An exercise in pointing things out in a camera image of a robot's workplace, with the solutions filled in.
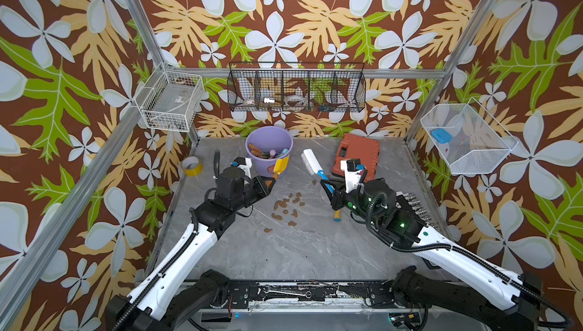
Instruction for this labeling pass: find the red plastic tool case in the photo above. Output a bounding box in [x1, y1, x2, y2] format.
[332, 133, 380, 182]

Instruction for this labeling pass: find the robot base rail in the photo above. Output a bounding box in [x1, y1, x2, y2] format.
[209, 279, 426, 310]

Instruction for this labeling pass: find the yellow tape roll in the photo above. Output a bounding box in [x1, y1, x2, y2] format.
[181, 156, 203, 177]

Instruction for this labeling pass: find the blue item in basket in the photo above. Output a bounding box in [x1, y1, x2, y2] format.
[431, 128, 453, 144]

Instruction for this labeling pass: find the black wire basket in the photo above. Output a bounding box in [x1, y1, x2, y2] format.
[226, 61, 366, 113]

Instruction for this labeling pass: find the white wire basket right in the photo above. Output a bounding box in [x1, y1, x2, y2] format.
[421, 98, 519, 176]

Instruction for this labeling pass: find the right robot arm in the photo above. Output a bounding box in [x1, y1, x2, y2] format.
[320, 179, 574, 330]

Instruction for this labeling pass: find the white wire basket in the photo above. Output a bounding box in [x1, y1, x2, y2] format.
[421, 98, 519, 176]
[136, 64, 206, 133]

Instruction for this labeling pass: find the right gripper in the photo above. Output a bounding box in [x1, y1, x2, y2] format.
[320, 178, 383, 230]

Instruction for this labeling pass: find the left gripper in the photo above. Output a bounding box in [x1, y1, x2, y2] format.
[230, 175, 274, 214]

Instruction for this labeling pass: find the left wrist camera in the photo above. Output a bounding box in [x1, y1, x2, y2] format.
[232, 157, 253, 178]

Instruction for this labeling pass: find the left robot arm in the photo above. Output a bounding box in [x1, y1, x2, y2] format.
[106, 167, 278, 330]

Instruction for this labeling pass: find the white wire basket left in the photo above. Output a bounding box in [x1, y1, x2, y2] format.
[136, 64, 206, 133]

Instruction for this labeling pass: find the purple plastic bucket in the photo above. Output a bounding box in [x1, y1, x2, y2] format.
[245, 126, 294, 177]

